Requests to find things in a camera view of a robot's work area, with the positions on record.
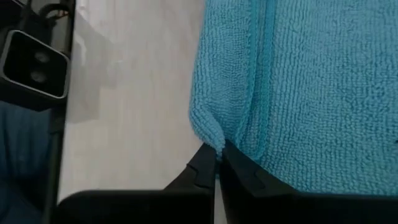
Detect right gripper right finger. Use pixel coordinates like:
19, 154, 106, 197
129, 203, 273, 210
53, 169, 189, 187
219, 141, 398, 224

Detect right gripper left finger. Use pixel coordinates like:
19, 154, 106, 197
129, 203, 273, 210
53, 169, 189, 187
57, 142, 216, 224

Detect blue microfibre towel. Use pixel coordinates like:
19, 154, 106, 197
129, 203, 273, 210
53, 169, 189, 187
188, 0, 398, 197

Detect black aluminium table frame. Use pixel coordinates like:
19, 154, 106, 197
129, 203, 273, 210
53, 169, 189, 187
40, 0, 77, 224

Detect silver-rimmed depth camera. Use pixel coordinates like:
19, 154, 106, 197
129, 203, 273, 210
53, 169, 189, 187
0, 29, 70, 101

